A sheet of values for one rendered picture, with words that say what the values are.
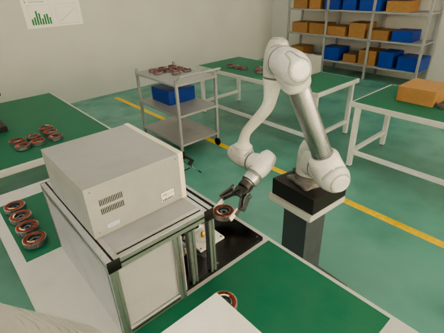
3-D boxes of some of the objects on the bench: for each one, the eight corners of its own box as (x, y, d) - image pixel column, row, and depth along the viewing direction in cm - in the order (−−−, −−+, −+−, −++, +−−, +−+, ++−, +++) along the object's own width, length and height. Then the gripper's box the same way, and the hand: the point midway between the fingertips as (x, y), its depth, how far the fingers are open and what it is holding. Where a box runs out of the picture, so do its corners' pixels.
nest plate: (205, 224, 179) (205, 222, 178) (224, 238, 169) (224, 236, 168) (182, 237, 170) (182, 235, 170) (200, 252, 160) (200, 250, 160)
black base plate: (186, 190, 213) (185, 187, 211) (262, 240, 170) (263, 236, 169) (116, 222, 186) (115, 219, 185) (186, 292, 143) (185, 288, 142)
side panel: (183, 292, 143) (175, 231, 128) (187, 296, 141) (180, 235, 126) (121, 333, 127) (105, 269, 112) (125, 338, 125) (109, 275, 110)
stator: (236, 320, 130) (236, 314, 128) (207, 318, 131) (207, 312, 129) (238, 296, 140) (238, 290, 138) (211, 295, 141) (211, 289, 139)
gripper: (267, 195, 176) (240, 228, 170) (235, 178, 191) (210, 209, 185) (262, 186, 170) (234, 221, 165) (230, 170, 186) (204, 201, 180)
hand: (224, 211), depth 176 cm, fingers closed on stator, 11 cm apart
